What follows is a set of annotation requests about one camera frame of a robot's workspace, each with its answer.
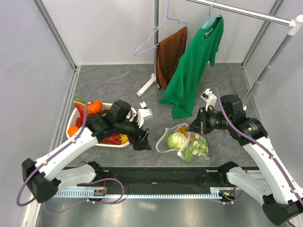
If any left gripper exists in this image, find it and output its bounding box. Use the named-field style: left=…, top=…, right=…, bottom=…
left=115, top=115, right=152, bottom=150

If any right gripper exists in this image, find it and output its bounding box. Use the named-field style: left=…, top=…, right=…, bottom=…
left=186, top=106, right=232, bottom=134

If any orange toy ginger root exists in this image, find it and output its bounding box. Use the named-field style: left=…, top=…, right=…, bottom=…
left=177, top=126, right=187, bottom=136

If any green toy leafy vegetable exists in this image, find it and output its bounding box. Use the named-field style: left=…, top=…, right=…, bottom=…
left=189, top=135, right=209, bottom=157

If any dotted clear zip bag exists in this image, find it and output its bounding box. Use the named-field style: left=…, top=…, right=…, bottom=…
left=156, top=123, right=210, bottom=162

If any green toy cabbage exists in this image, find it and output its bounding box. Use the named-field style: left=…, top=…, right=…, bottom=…
left=167, top=132, right=187, bottom=150

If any green toy apple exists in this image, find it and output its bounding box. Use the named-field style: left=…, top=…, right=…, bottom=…
left=182, top=152, right=194, bottom=162

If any orange toy pumpkin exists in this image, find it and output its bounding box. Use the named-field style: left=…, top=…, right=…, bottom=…
left=87, top=100, right=103, bottom=114

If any toy watermelon slice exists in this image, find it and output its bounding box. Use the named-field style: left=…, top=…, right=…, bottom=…
left=73, top=99, right=86, bottom=128

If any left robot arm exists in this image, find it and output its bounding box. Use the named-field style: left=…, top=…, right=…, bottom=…
left=21, top=100, right=152, bottom=203

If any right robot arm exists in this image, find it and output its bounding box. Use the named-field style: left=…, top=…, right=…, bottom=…
left=187, top=95, right=303, bottom=226

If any yellow toy pepper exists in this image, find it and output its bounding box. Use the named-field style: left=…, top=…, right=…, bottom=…
left=119, top=134, right=128, bottom=145

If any red toy lobster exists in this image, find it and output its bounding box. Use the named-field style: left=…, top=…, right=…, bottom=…
left=101, top=134, right=127, bottom=145

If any green t-shirt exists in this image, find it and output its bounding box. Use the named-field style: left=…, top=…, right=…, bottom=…
left=159, top=16, right=224, bottom=119

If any toy orange fruit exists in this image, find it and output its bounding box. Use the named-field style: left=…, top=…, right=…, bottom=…
left=67, top=125, right=79, bottom=137

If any white plastic basket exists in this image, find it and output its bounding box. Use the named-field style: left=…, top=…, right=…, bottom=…
left=66, top=107, right=137, bottom=148

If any brown cloth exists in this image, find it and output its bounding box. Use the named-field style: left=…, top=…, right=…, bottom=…
left=156, top=26, right=187, bottom=88

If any teal hanger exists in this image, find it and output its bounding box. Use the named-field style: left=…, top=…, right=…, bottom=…
left=201, top=1, right=222, bottom=29

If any metal clothes rack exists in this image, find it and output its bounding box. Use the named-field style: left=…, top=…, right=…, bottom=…
left=135, top=0, right=303, bottom=112

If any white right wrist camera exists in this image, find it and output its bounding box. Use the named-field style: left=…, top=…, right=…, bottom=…
left=200, top=88, right=217, bottom=109

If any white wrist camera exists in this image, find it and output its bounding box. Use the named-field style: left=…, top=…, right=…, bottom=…
left=137, top=101, right=153, bottom=128
left=200, top=88, right=217, bottom=109

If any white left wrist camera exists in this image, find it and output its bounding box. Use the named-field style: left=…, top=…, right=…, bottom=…
left=137, top=101, right=153, bottom=128

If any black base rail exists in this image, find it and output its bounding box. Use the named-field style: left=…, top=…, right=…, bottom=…
left=94, top=166, right=234, bottom=195

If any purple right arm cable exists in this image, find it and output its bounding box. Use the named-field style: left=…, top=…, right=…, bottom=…
left=212, top=87, right=303, bottom=206

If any white cable duct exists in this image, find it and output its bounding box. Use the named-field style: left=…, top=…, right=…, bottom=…
left=54, top=187, right=237, bottom=200

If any blue wire hanger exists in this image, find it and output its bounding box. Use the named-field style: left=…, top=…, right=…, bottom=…
left=135, top=0, right=187, bottom=57

